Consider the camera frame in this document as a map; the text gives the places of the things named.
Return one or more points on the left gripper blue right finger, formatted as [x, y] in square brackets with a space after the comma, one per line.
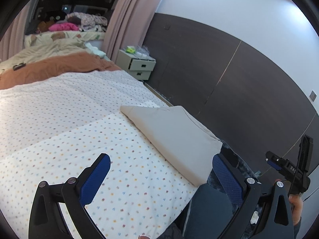
[275, 220]

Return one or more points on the white dotted quilt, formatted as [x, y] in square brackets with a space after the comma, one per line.
[53, 129]

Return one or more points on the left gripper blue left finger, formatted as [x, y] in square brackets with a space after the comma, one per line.
[46, 218]

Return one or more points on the person leg dark trousers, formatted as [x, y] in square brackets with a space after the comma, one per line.
[205, 216]

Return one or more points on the black remote control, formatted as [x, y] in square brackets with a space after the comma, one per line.
[18, 66]

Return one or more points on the white bedside cabinet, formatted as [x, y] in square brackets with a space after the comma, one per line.
[138, 67]

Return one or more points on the rust orange blanket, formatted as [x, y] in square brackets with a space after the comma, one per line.
[81, 62]

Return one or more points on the pink plush toy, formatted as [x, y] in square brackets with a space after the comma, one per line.
[64, 27]

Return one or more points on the green yellow item on cabinet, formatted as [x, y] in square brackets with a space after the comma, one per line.
[130, 49]

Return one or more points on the pink curtain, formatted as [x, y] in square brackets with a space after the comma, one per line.
[12, 41]
[128, 25]

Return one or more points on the beige bear print blanket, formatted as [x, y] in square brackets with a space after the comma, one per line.
[51, 44]

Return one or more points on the floral patterned bedding pile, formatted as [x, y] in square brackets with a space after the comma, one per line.
[88, 22]

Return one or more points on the pink curtain left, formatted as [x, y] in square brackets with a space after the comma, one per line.
[12, 41]

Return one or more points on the person right hand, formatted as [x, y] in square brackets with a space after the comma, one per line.
[295, 202]

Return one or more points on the pink curtain right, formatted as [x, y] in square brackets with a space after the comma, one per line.
[128, 25]

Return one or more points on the beige hooded jacket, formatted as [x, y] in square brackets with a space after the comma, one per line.
[182, 140]

